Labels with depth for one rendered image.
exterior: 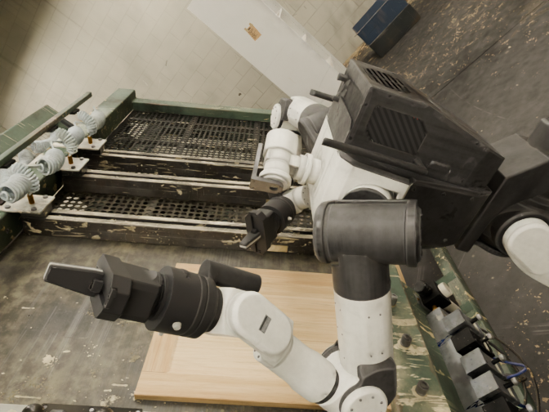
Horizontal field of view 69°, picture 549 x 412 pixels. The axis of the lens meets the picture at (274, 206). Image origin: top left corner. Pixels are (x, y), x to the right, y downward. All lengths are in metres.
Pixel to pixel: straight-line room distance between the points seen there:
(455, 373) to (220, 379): 0.57
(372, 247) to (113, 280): 0.34
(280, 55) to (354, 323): 4.33
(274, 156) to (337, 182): 0.15
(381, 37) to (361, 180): 4.56
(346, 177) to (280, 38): 4.15
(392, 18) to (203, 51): 2.74
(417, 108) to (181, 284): 0.45
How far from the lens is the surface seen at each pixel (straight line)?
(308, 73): 4.89
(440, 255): 2.21
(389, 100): 0.68
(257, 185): 0.76
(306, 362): 0.68
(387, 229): 0.58
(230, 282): 0.62
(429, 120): 0.71
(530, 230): 0.91
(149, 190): 1.63
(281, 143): 0.79
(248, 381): 1.00
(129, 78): 6.93
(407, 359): 1.09
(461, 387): 1.14
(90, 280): 0.55
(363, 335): 0.67
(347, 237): 0.59
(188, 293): 0.55
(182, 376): 1.02
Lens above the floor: 1.64
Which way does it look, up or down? 20 degrees down
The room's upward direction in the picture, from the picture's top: 54 degrees counter-clockwise
